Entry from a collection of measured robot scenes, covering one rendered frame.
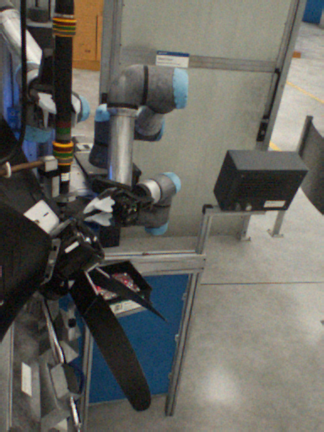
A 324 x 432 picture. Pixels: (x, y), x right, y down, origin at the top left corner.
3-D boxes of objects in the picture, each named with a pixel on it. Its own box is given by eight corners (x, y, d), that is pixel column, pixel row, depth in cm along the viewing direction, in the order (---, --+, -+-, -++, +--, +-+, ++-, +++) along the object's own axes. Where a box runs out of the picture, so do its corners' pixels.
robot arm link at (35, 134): (66, 137, 127) (66, 98, 122) (35, 147, 118) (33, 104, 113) (45, 130, 130) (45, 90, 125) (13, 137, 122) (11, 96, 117)
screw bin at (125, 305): (86, 325, 135) (88, 305, 131) (67, 291, 147) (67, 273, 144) (150, 305, 145) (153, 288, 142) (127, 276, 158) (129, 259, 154)
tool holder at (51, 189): (51, 207, 97) (51, 165, 92) (31, 196, 101) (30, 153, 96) (84, 197, 103) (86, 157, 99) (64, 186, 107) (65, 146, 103)
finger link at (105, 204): (98, 212, 113) (123, 202, 120) (82, 201, 115) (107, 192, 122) (96, 222, 114) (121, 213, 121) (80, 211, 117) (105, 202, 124)
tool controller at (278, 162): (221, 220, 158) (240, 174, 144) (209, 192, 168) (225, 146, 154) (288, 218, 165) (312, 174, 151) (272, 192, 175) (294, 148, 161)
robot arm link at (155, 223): (132, 223, 148) (135, 193, 143) (165, 224, 150) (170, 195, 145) (134, 235, 141) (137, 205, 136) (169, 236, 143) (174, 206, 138)
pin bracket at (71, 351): (30, 362, 106) (62, 339, 105) (32, 346, 110) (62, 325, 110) (47, 377, 108) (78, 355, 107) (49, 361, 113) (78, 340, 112)
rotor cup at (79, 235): (26, 285, 90) (80, 247, 89) (12, 234, 99) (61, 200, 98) (69, 309, 101) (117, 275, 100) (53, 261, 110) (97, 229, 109)
